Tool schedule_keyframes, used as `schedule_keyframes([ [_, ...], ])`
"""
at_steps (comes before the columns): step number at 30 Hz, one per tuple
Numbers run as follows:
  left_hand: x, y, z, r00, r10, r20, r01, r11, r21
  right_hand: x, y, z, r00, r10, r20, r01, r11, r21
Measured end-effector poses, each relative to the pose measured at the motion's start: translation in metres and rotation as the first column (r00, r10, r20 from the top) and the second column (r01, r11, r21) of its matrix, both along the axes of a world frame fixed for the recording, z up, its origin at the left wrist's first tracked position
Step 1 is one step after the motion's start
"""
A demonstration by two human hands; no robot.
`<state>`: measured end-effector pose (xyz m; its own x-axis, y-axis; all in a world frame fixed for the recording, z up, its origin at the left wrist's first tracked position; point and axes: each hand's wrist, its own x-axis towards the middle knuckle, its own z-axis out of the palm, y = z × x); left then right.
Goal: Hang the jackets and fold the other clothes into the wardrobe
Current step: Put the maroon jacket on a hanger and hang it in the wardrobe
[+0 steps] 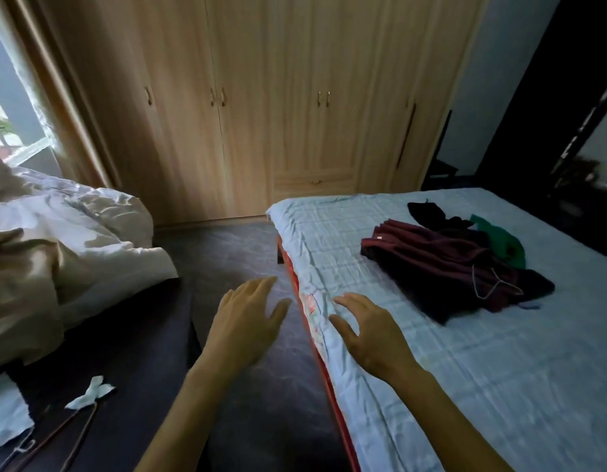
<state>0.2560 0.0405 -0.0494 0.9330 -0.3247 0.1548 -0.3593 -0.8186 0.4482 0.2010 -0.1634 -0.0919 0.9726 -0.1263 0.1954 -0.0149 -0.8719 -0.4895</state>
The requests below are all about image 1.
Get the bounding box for person's right hand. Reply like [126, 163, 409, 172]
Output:
[329, 292, 423, 385]

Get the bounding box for person's left hand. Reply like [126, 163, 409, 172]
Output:
[203, 276, 293, 376]

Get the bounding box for person's right forearm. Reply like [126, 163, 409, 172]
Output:
[389, 364, 515, 472]

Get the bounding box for person's left forearm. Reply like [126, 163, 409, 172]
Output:
[134, 356, 250, 472]

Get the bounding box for maroon garment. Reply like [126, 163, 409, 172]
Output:
[360, 219, 520, 314]

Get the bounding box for bed with light blue sheet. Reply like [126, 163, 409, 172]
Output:
[265, 187, 607, 472]

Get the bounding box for green garment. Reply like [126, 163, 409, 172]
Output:
[469, 213, 527, 270]

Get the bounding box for dark wooden chair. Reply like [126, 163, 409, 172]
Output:
[421, 110, 460, 190]

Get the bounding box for black garment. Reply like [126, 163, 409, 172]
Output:
[377, 200, 556, 326]

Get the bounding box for light wooden wardrobe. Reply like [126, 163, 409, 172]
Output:
[35, 0, 491, 226]

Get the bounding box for white and beige duvet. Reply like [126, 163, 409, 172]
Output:
[0, 147, 179, 370]

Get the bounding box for wooden clothes hanger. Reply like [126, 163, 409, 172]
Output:
[0, 400, 100, 472]

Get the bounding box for light blue cloth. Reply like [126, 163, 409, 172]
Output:
[0, 372, 35, 449]

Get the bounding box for beige curtain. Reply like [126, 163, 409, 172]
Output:
[0, 0, 120, 189]

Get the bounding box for window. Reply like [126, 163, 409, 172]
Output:
[0, 19, 56, 165]

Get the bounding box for white drawstring cord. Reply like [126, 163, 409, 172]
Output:
[471, 264, 524, 300]

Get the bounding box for long dark wardrobe handle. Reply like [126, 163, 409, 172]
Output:
[396, 103, 417, 170]

